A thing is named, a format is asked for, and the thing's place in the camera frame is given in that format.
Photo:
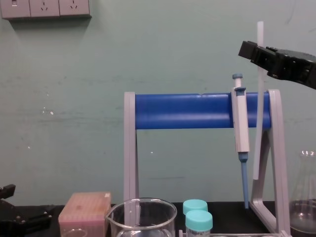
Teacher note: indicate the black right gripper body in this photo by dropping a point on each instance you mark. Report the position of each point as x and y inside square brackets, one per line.
[297, 66]

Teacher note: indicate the white and blue pipette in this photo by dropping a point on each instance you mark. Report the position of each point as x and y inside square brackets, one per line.
[241, 128]

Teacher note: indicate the pink pipette tip box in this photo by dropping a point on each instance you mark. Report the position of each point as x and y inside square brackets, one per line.
[84, 212]

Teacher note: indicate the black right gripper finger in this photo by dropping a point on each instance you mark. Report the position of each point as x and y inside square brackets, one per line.
[249, 53]
[272, 49]

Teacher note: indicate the clear tube rack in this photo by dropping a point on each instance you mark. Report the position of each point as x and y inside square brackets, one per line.
[234, 235]

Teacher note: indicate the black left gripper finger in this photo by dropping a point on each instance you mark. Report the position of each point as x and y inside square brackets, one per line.
[39, 217]
[7, 191]

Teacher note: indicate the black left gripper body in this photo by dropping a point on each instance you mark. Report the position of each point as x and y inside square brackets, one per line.
[11, 219]

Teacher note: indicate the sample tube with teal cap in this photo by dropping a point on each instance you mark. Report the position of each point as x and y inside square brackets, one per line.
[199, 222]
[195, 205]

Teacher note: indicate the grey wall socket panel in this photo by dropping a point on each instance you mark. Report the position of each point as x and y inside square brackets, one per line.
[44, 8]

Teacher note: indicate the clear glass beaker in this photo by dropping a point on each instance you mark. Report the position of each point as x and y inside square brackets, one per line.
[140, 219]

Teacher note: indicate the clear glass conical flask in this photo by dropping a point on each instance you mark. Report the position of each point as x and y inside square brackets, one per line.
[304, 205]

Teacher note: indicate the grey pipette stand, blue bar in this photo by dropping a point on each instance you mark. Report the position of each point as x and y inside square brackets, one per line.
[182, 111]

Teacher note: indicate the white stirring rod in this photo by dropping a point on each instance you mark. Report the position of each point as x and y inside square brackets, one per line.
[258, 123]

